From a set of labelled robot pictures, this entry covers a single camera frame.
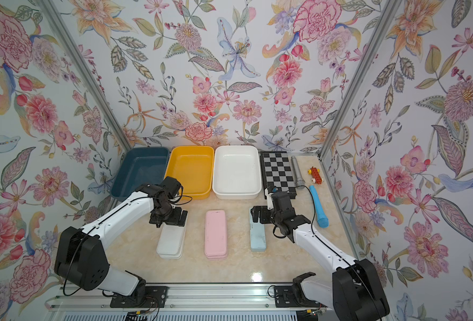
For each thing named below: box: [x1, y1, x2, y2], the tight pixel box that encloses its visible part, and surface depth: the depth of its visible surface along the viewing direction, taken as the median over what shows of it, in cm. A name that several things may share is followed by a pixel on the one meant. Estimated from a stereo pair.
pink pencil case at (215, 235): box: [204, 209, 227, 256], surface depth 87 cm
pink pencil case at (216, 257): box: [205, 254, 228, 261], surface depth 85 cm
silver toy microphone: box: [291, 155, 306, 190], surface depth 110 cm
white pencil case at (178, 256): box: [156, 252, 183, 260], surface depth 84 cm
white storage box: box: [212, 145, 262, 200], surface depth 113 cm
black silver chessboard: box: [259, 151, 298, 200], surface depth 112 cm
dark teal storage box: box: [110, 146, 171, 202], surface depth 116 cm
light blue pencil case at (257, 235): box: [249, 207, 267, 253], surface depth 86 cm
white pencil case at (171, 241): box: [156, 222, 188, 260], surface depth 84 cm
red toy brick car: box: [307, 165, 325, 186], surface depth 109 cm
